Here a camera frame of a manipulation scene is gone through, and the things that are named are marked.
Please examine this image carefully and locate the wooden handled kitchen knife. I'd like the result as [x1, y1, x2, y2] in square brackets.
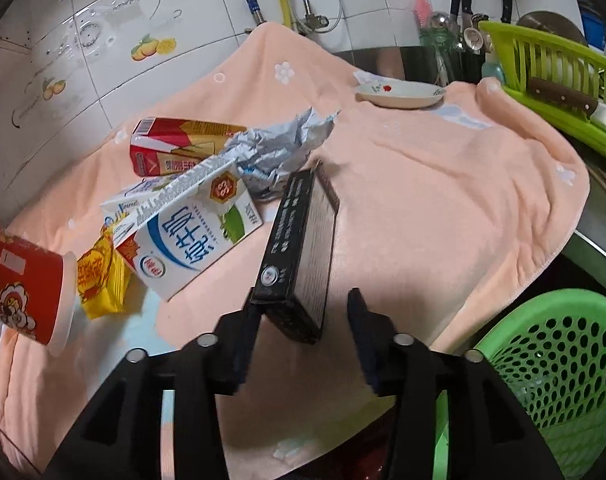
[527, 77, 606, 142]

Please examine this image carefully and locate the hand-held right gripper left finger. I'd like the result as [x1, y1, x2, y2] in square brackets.
[43, 305, 258, 480]

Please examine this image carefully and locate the red paper cup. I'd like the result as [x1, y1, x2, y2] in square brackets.
[0, 219, 79, 358]

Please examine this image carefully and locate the fruit wall sticker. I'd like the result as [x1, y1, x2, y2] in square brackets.
[130, 34, 177, 62]
[42, 77, 67, 101]

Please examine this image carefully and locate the yellow snack packet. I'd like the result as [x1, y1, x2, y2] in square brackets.
[77, 222, 134, 321]

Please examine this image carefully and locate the black cardboard box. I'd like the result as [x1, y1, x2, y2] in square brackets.
[249, 160, 341, 346]

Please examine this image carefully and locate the green utensil holder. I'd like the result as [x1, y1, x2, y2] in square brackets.
[418, 27, 464, 86]

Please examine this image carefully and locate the transparent wall hook rack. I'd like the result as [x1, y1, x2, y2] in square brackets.
[48, 0, 180, 61]

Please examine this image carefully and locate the dark round pot lid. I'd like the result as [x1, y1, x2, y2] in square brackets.
[515, 10, 588, 47]

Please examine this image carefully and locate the green plastic basket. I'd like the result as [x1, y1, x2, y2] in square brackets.
[433, 288, 606, 480]

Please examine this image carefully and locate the white blue printed carton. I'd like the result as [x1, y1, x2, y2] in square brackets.
[100, 176, 166, 233]

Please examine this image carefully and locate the metal water valve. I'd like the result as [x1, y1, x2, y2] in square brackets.
[303, 12, 330, 34]

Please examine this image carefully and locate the pink brush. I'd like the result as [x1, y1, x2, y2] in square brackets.
[413, 0, 435, 29]

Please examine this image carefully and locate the peach towel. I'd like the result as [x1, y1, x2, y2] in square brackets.
[0, 22, 591, 476]

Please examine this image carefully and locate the crumpled silver foil wrapper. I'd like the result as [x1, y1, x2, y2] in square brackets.
[223, 106, 341, 202]

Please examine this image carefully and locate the stainless steel basin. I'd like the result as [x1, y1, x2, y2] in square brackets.
[333, 45, 484, 87]

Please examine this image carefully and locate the dark red object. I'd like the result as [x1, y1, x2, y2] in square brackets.
[303, 407, 400, 480]

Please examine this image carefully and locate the green dish rack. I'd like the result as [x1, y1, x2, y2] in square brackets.
[478, 20, 606, 166]

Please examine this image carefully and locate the red yellow drink bottle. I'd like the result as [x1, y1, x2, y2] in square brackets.
[130, 117, 249, 178]

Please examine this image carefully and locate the white floral plate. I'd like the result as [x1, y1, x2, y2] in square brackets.
[354, 80, 446, 110]

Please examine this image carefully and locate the white milk carton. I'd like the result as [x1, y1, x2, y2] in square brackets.
[100, 157, 264, 302]

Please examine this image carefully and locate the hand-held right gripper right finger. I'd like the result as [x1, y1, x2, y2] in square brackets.
[347, 288, 566, 480]

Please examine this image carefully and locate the blue container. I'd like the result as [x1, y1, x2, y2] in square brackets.
[580, 2, 606, 52]

